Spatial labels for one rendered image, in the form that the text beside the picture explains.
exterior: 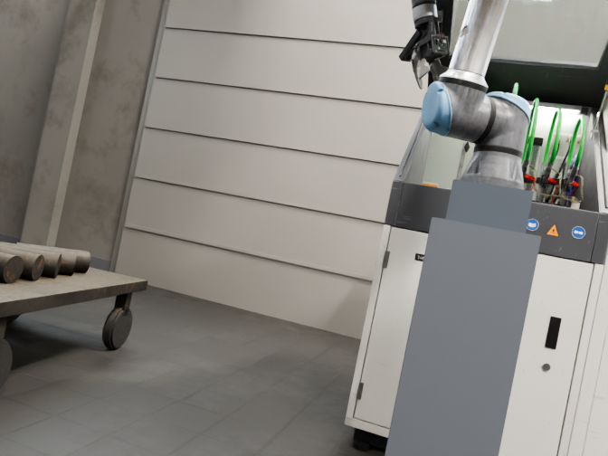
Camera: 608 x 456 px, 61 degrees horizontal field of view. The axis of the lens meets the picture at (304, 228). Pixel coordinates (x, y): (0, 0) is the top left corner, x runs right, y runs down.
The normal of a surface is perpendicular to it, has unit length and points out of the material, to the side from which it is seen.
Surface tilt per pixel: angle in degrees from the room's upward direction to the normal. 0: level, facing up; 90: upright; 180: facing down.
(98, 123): 90
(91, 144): 90
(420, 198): 90
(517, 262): 90
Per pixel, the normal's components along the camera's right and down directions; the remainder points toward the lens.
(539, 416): -0.30, -0.07
